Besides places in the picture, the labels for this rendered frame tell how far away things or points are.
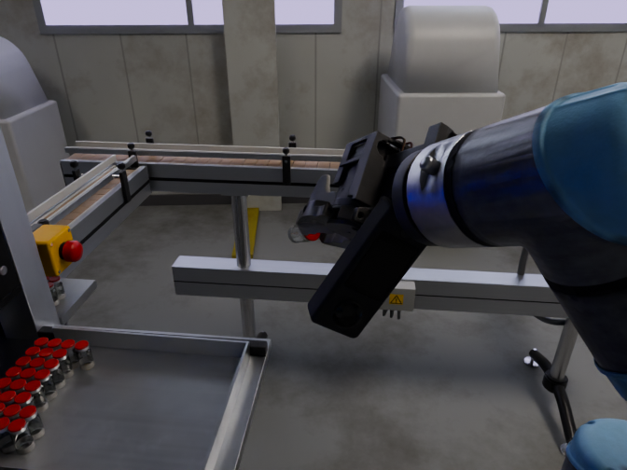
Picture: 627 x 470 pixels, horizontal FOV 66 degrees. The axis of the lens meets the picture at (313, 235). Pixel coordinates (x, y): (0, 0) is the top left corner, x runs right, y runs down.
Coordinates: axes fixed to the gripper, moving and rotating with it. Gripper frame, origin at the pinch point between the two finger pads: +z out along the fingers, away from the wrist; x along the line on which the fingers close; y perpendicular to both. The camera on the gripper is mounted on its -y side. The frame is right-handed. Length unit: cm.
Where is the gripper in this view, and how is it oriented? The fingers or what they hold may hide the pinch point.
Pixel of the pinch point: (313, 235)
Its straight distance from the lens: 52.1
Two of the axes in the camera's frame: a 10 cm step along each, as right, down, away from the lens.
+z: -4.3, 0.4, 9.0
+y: 3.2, -9.3, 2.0
